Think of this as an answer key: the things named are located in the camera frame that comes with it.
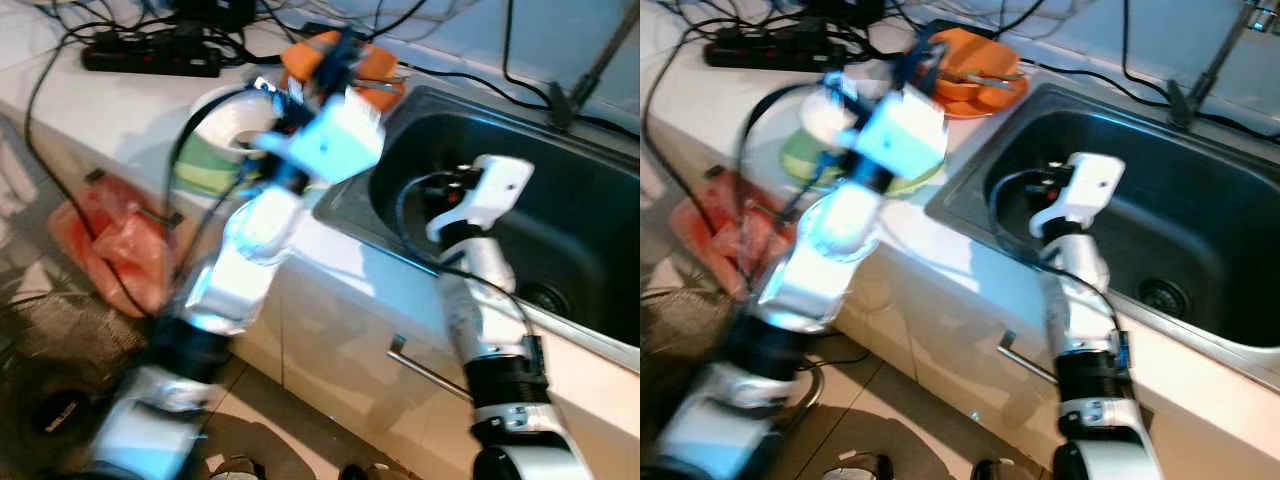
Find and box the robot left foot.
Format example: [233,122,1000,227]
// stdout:
[825,452,891,480]
[205,455,266,480]

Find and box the orange bowl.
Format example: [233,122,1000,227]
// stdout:
[915,28,1026,86]
[280,30,401,96]

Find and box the metal cabinet handle with bag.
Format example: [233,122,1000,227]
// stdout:
[85,168,186,226]
[703,163,801,223]

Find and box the black wall cable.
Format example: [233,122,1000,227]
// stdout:
[500,0,561,101]
[1120,0,1181,96]

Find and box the long black power cable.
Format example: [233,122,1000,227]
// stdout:
[25,30,151,321]

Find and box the metal cabinet door handle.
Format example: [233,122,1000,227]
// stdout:
[388,335,476,401]
[997,330,1061,386]

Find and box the red plastic bag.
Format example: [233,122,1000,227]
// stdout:
[45,175,176,319]
[670,170,801,301]

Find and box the white cabinet door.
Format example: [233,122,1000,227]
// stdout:
[275,215,641,480]
[860,250,1280,480]

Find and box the white bowl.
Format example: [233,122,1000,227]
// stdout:
[190,85,291,151]
[800,80,871,151]

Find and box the black power strip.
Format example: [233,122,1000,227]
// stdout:
[82,28,223,79]
[705,28,846,73]

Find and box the black sink faucet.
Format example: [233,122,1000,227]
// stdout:
[1168,0,1280,129]
[548,0,641,131]

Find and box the orange plate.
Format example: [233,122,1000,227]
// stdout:
[935,75,1031,119]
[330,75,408,113]

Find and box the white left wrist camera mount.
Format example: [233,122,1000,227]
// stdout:
[255,88,386,186]
[860,85,949,181]

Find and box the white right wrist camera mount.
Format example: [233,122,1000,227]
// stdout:
[1030,152,1126,239]
[427,155,535,243]

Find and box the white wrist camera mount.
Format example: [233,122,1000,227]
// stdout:
[860,85,949,181]
[427,155,535,243]
[1030,152,1126,239]
[255,88,386,186]

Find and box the black power adapter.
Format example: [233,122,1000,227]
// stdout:
[170,0,256,29]
[800,0,881,26]

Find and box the green plate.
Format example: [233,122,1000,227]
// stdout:
[172,130,261,198]
[778,130,946,199]

